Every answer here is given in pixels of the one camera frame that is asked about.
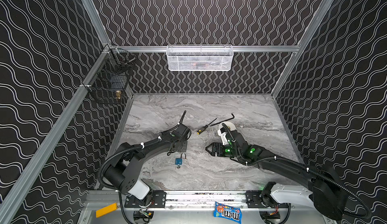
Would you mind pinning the blue candy bag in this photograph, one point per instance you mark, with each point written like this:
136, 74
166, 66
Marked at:
227, 212

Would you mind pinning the black hex key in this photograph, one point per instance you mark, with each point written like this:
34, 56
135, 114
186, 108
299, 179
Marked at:
214, 124

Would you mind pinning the yellow block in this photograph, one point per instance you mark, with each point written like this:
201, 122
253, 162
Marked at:
106, 210

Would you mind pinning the black wire wall basket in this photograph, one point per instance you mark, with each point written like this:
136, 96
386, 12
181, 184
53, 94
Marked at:
114, 71

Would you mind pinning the white tape roll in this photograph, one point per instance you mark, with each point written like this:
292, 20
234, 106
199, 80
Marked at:
229, 124

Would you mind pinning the white mesh wall basket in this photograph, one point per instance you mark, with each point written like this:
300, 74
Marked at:
199, 57

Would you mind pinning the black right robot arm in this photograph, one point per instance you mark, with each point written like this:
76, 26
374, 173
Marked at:
328, 193

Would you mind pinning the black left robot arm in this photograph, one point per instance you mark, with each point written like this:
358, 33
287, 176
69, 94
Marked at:
121, 171

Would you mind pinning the brass padlock in basket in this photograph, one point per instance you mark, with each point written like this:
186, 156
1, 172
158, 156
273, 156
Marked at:
118, 95

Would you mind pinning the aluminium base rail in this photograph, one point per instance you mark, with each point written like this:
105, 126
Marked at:
178, 200

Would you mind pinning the yellow black screwdriver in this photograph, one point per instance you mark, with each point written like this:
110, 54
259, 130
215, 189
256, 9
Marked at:
202, 129

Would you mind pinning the blue padlock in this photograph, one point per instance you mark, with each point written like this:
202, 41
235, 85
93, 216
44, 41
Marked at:
178, 161

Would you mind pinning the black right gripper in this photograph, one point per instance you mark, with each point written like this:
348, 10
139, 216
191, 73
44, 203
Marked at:
219, 149

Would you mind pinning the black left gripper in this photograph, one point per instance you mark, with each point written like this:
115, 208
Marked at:
184, 130

